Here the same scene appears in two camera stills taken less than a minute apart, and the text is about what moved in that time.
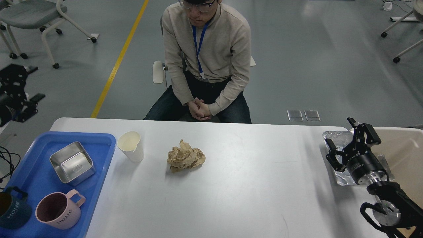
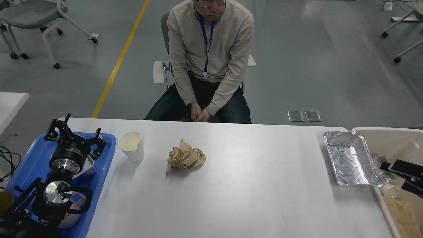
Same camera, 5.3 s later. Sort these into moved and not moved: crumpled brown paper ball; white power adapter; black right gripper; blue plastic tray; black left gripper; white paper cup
Moved: black left gripper; black right gripper
Not moved: white power adapter; crumpled brown paper ball; white paper cup; blue plastic tray
